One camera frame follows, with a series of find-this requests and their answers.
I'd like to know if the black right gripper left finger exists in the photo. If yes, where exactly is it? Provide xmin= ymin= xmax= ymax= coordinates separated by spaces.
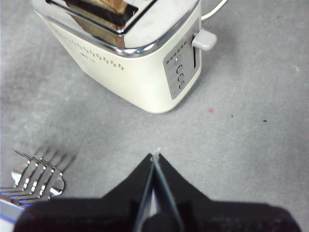
xmin=14 ymin=154 xmax=155 ymax=232

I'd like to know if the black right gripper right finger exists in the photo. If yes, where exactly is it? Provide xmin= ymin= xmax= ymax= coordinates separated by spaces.
xmin=155 ymin=153 xmax=302 ymax=232

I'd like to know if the grey toaster lever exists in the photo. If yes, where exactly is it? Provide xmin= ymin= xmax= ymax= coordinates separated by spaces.
xmin=192 ymin=29 xmax=217 ymax=51

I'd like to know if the brown-crusted bread slice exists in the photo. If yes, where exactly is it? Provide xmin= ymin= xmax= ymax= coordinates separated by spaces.
xmin=96 ymin=0 xmax=129 ymax=15

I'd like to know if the stainless steel toast rack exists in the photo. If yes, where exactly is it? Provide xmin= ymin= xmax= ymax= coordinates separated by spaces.
xmin=0 ymin=145 xmax=77 ymax=232

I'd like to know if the cream toaster with chrome top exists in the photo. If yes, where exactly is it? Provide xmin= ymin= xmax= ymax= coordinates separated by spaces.
xmin=33 ymin=0 xmax=202 ymax=114

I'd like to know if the white toaster power cable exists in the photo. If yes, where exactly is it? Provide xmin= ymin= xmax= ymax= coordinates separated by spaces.
xmin=201 ymin=0 xmax=229 ymax=21

